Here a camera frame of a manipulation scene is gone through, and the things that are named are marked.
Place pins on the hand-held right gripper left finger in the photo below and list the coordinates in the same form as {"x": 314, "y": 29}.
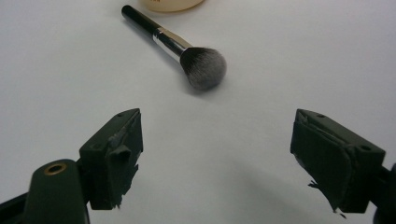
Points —
{"x": 109, "y": 161}

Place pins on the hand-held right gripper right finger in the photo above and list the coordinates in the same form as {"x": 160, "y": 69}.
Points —
{"x": 330, "y": 161}

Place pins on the black makeup brush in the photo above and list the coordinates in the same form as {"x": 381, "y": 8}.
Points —
{"x": 174, "y": 42}

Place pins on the beige round container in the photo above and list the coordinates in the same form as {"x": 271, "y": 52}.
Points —
{"x": 170, "y": 5}

